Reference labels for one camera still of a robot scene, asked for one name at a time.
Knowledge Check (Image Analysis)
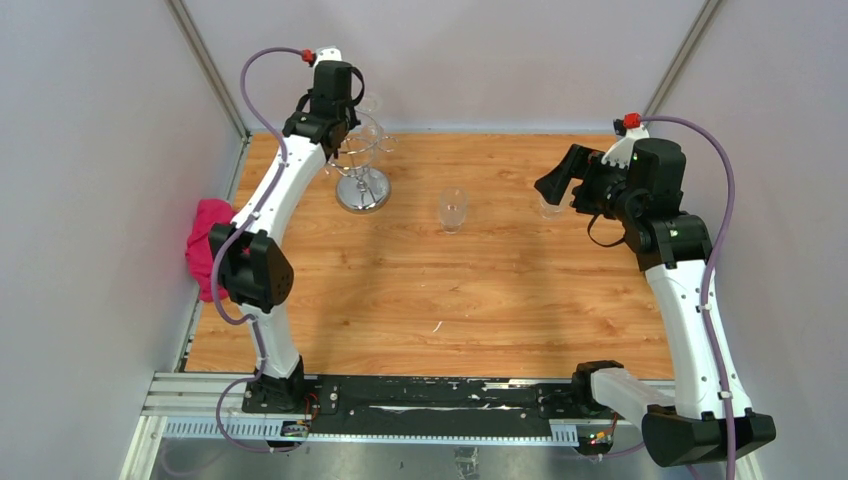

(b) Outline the clear wine glass front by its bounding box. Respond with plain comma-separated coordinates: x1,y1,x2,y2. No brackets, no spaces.
439,187,469,234

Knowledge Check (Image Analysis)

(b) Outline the chrome wine glass rack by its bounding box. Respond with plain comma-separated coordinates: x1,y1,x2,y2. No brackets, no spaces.
329,110,398,214

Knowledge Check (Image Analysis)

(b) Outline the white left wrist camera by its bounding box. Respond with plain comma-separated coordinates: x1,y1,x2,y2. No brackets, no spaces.
313,46,343,67

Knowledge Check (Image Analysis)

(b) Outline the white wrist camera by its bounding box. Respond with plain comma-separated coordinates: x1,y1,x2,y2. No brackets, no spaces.
601,112,650,169
313,46,343,67

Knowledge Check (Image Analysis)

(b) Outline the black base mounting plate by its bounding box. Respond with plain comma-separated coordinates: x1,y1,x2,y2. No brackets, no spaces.
241,375,622,440

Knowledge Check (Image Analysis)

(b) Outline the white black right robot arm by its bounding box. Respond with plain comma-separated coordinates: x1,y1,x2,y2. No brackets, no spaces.
535,138,777,467

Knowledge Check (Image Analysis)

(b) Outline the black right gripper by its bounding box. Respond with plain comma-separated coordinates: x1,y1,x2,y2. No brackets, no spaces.
534,143,643,223

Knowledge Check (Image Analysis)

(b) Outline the aluminium corner frame post right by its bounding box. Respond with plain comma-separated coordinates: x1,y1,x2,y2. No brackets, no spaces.
642,0,724,116

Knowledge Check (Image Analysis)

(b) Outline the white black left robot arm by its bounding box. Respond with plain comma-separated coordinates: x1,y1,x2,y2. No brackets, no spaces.
209,60,363,413

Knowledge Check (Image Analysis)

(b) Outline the clear wine glass back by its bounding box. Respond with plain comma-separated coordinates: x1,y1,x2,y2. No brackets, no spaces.
356,92,383,119

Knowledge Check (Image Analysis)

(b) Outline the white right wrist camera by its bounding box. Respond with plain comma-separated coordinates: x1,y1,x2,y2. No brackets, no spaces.
601,112,650,169

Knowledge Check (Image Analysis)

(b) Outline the aluminium corner frame post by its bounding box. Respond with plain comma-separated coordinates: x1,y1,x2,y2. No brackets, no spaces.
642,0,724,116
164,0,251,143

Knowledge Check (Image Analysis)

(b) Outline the pink cloth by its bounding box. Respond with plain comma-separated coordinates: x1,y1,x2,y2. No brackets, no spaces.
184,198,235,303

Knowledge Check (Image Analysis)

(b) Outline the patterned clear wine glass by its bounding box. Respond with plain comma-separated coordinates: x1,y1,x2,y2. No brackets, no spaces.
539,189,567,220

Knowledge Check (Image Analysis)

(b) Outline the aluminium corner frame post left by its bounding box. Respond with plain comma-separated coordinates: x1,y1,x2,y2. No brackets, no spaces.
164,0,251,143

